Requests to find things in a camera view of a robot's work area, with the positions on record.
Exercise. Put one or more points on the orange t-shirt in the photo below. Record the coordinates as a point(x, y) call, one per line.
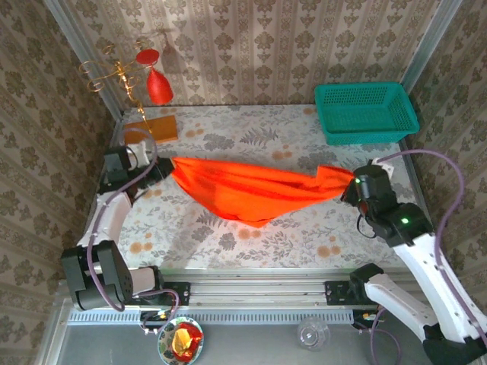
point(247, 190)

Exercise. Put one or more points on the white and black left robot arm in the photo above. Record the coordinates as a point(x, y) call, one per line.
point(106, 216)

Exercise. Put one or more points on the red goblet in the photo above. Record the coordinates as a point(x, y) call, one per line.
point(158, 89)

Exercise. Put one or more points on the teal plastic basket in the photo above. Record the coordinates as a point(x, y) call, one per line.
point(380, 110)

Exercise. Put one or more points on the floral tablecloth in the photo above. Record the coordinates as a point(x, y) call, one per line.
point(247, 247)

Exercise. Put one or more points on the clear plastic cup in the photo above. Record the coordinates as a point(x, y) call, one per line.
point(312, 334)

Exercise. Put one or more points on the red foil wrapper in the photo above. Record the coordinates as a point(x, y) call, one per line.
point(195, 334)

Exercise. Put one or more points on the gold foil wrapper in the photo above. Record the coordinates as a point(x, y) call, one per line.
point(180, 339)

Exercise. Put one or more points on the floral patterned bowl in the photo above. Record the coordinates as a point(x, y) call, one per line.
point(165, 342)

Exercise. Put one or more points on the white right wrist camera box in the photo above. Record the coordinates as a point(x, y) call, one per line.
point(383, 165)

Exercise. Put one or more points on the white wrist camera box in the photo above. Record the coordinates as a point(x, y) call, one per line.
point(139, 154)
point(383, 165)

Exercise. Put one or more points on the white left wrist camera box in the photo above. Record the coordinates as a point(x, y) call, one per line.
point(139, 154)

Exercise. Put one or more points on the aluminium side rail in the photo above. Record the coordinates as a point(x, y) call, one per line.
point(115, 133)
point(411, 167)

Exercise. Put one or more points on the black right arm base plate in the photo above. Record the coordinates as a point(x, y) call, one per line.
point(335, 292)

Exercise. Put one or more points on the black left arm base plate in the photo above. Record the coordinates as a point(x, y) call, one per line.
point(179, 292)

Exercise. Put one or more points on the aluminium mounting rail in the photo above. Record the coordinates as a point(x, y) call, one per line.
point(258, 289)

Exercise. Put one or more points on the aluminium frame post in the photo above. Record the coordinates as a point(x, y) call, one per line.
point(70, 30)
point(433, 38)

